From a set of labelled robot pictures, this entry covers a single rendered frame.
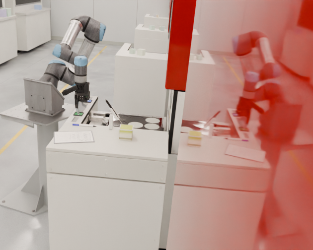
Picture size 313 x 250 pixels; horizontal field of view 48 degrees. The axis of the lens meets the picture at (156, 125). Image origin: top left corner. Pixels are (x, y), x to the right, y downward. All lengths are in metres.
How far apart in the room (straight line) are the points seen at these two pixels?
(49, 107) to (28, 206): 0.89
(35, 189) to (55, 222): 1.11
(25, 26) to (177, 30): 6.75
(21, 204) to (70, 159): 1.34
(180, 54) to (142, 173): 0.67
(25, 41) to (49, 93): 5.99
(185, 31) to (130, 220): 1.07
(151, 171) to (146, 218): 0.29
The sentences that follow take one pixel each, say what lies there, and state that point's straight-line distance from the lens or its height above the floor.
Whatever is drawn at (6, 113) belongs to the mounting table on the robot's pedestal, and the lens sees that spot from 2.71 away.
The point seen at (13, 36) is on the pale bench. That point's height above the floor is 0.50.
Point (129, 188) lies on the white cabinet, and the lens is 1.86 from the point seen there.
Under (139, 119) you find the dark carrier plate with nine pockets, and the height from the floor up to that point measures 0.90.
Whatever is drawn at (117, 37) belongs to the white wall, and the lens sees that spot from 10.23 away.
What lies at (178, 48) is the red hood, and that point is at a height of 1.46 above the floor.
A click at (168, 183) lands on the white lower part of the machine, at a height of 0.61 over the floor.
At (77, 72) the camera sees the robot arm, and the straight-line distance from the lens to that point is 2.15.
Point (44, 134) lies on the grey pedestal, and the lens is 2.73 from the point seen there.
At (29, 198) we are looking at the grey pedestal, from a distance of 3.17.
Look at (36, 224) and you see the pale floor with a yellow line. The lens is 2.90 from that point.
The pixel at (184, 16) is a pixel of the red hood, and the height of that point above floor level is 1.63.
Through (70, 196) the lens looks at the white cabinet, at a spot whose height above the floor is 0.68.
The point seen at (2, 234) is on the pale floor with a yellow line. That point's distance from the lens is 2.86.
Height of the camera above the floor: 1.79
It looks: 22 degrees down
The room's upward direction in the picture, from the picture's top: 5 degrees clockwise
